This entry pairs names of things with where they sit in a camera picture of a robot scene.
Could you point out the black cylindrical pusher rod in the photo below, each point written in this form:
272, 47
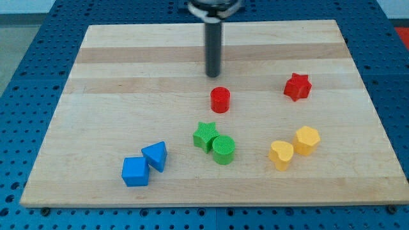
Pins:
213, 47

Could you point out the red cylinder block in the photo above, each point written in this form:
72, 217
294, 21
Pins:
220, 99

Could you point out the red star block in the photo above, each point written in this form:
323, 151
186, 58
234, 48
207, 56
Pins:
297, 87

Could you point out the green star block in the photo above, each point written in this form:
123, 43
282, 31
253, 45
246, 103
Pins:
204, 135

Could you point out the wooden board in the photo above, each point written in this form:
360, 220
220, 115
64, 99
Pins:
135, 85

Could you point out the green cylinder block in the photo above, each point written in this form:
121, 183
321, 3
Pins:
223, 149

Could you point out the blue triangle block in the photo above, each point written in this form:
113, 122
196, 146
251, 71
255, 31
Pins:
156, 155

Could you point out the yellow heart block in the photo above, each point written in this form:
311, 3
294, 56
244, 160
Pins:
281, 154

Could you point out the yellow hexagon block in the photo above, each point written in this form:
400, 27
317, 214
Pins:
306, 140

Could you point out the blue cube block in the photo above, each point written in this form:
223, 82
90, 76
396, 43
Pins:
135, 171

